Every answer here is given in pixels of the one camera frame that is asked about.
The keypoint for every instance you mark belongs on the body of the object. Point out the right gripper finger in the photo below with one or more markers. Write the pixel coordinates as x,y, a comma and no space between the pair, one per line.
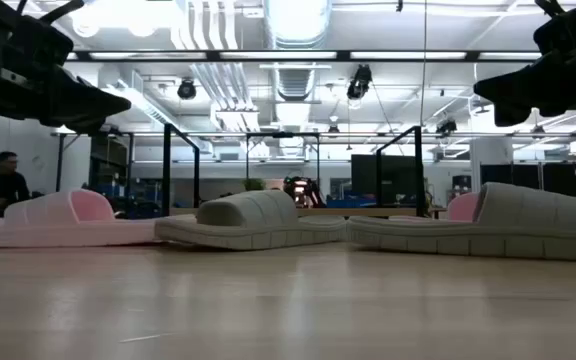
515,111
523,85

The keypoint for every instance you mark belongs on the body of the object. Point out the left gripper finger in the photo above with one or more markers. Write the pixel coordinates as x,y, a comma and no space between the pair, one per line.
73,126
83,102

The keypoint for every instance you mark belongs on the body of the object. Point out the pink slide sandal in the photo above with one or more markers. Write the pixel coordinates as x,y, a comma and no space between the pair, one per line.
464,207
58,225

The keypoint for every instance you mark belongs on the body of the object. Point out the grey slide sandal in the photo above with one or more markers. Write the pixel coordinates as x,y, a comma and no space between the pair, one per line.
253,220
518,225

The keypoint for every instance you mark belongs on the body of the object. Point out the black-framed wooden shoe shelf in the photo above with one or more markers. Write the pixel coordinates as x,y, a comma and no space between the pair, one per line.
166,170

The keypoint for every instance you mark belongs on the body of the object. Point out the black partition screen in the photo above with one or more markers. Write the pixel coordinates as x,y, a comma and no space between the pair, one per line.
528,172

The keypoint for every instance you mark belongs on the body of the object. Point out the person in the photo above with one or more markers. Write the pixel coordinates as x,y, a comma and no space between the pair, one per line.
10,185

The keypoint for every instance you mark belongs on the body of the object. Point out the black overhead light beam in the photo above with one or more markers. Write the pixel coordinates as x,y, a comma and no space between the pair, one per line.
213,55

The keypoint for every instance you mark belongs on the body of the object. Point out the black background monitor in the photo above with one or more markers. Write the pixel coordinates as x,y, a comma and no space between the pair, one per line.
363,175

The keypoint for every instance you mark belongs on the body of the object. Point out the background robot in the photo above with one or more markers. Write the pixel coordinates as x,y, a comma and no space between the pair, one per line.
303,192

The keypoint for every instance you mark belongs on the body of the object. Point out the black ceiling camera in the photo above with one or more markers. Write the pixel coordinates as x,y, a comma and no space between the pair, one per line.
186,90
360,82
446,127

